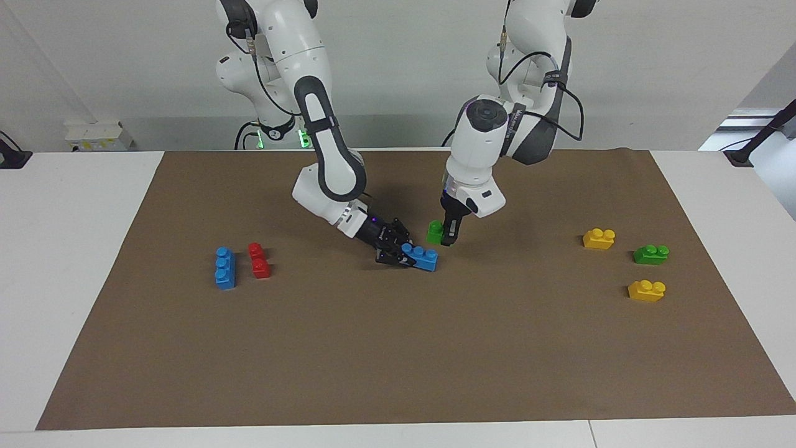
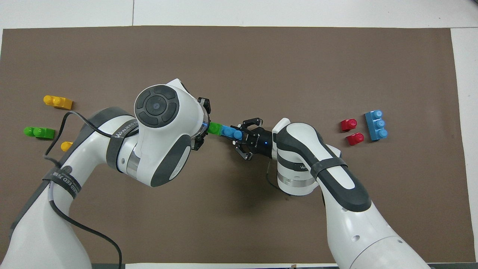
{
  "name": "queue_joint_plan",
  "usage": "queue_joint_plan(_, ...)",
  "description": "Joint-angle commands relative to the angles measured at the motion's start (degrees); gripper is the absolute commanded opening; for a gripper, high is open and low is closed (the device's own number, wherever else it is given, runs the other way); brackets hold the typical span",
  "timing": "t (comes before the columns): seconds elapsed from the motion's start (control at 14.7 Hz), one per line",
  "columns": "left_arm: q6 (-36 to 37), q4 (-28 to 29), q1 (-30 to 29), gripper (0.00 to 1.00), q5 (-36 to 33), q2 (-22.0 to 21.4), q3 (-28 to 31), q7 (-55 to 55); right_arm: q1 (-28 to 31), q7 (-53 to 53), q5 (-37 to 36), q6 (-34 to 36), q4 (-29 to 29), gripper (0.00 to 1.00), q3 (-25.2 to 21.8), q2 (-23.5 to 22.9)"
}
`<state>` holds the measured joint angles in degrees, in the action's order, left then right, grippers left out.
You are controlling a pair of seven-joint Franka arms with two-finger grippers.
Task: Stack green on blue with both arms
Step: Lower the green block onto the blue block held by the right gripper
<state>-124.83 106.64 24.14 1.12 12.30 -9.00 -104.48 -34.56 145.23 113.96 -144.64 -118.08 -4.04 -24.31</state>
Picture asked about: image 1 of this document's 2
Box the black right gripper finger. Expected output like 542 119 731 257
375 244 419 269
389 218 416 248

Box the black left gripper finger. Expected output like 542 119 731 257
440 217 465 247

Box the blue three-stud toy brick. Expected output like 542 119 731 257
215 246 237 291
401 243 438 273

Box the brown paper table mat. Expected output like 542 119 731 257
35 147 796 431

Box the yellow two-stud toy brick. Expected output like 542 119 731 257
583 228 616 250
627 279 667 303

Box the black table clamp with rod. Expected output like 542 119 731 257
723 100 796 167

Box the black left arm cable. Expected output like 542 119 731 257
497 0 586 141

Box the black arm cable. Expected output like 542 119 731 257
497 0 586 141
227 19 299 119

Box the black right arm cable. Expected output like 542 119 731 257
227 19 299 119

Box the black table clamp mount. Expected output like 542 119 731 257
0 131 33 170

